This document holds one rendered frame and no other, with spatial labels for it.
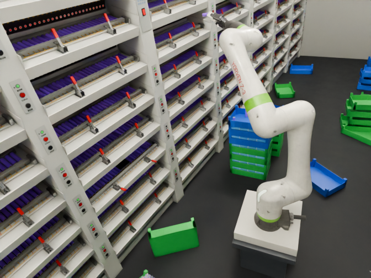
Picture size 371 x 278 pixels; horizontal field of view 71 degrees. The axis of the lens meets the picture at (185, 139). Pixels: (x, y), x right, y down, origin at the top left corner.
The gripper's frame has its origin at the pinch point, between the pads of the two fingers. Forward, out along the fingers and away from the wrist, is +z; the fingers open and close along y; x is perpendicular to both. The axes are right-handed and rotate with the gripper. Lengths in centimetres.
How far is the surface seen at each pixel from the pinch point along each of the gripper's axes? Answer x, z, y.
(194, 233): -102, -67, 46
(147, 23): -28.0, 1.6, -27.6
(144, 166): -92, -27, 14
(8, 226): -127, -50, -48
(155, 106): -60, -11, 3
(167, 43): -28.4, 14.3, -2.1
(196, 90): -38, 12, 43
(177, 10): -10.3, 16.7, -9.5
